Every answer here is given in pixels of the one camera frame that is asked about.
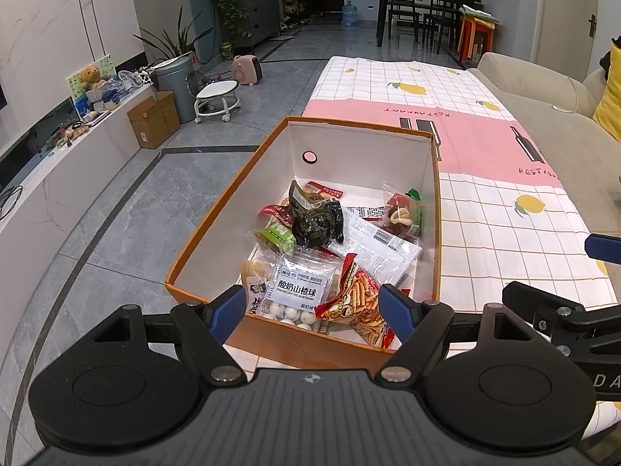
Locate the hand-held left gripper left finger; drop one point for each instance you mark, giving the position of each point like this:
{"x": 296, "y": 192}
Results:
{"x": 230, "y": 313}

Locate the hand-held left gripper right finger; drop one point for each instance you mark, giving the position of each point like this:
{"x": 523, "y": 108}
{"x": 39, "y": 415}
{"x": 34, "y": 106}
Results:
{"x": 395, "y": 313}

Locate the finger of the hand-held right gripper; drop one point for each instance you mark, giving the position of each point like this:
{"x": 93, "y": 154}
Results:
{"x": 606, "y": 248}
{"x": 558, "y": 308}

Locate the red orange stick snack packet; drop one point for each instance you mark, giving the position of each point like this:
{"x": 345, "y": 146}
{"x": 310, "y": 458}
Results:
{"x": 359, "y": 301}

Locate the clear beige cracker packet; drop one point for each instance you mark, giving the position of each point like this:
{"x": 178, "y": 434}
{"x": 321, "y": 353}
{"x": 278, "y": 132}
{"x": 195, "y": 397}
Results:
{"x": 254, "y": 281}

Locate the clear white ball candy packet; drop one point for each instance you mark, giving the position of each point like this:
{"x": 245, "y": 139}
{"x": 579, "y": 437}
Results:
{"x": 298, "y": 291}

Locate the white snack packet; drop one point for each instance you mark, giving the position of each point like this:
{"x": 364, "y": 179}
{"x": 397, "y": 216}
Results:
{"x": 383, "y": 242}

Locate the green snack packet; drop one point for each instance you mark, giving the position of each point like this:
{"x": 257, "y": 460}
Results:
{"x": 279, "y": 237}

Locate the clear mixed candy packet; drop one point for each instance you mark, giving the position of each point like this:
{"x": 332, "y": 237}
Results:
{"x": 400, "y": 216}

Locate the shiny red snack packet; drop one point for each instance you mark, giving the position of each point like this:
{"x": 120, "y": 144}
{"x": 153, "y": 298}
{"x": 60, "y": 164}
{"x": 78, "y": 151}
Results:
{"x": 274, "y": 211}

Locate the dark olive snack packet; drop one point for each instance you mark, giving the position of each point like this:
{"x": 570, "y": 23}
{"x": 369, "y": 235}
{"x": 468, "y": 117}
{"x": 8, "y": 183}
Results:
{"x": 315, "y": 218}

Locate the red brown spicy strip packet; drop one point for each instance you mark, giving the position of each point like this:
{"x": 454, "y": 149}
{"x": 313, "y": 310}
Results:
{"x": 325, "y": 189}

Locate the orange cardboard box white inside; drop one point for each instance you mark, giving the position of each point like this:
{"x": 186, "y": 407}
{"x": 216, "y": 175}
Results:
{"x": 354, "y": 155}

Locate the yellow cushion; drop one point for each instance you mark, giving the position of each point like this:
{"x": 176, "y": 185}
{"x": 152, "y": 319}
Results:
{"x": 611, "y": 102}

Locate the printed lemon bottle tablecloth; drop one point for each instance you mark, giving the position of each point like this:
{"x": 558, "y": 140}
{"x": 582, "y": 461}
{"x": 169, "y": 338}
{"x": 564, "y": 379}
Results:
{"x": 485, "y": 155}

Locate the beige sofa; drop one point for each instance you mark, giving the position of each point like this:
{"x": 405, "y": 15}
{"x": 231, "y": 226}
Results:
{"x": 543, "y": 102}

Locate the dark cloth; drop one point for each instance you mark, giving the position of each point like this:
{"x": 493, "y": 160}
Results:
{"x": 612, "y": 56}

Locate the brown cardboard box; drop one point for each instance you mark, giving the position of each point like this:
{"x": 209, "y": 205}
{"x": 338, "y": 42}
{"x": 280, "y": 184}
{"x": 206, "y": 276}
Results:
{"x": 154, "y": 119}

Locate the white rolling stool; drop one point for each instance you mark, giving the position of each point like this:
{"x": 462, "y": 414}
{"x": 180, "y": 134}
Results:
{"x": 216, "y": 91}

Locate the grey trash bin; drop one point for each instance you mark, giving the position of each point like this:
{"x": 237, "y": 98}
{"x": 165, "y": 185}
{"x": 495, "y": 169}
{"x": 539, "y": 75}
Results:
{"x": 174, "y": 90}

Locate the pink space heater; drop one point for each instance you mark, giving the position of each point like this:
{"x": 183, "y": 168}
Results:
{"x": 246, "y": 70}

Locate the orange stacked stools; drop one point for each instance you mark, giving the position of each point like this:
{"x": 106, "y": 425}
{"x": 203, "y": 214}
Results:
{"x": 475, "y": 36}

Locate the small green jar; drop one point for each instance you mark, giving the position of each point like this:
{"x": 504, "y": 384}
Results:
{"x": 226, "y": 52}

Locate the papers on stools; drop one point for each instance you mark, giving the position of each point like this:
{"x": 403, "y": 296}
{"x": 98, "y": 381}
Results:
{"x": 478, "y": 12}

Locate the teddy bear picture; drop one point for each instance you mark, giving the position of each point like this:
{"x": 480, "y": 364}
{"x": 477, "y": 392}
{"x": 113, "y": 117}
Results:
{"x": 90, "y": 75}

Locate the long-leaf potted plant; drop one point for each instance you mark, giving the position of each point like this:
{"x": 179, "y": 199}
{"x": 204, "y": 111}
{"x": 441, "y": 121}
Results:
{"x": 172, "y": 41}

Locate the dark dining chair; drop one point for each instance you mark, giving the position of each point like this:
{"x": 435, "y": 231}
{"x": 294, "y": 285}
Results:
{"x": 458, "y": 9}

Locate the blue water jug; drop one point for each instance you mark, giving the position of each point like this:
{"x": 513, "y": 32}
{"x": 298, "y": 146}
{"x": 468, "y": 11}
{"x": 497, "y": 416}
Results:
{"x": 350, "y": 15}

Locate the grey drawer cabinet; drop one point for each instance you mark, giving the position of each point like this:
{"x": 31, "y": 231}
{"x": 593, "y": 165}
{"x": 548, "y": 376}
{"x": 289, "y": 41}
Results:
{"x": 259, "y": 9}

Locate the shoe rack with toys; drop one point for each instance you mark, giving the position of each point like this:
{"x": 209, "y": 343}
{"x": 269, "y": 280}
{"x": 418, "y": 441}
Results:
{"x": 293, "y": 0}

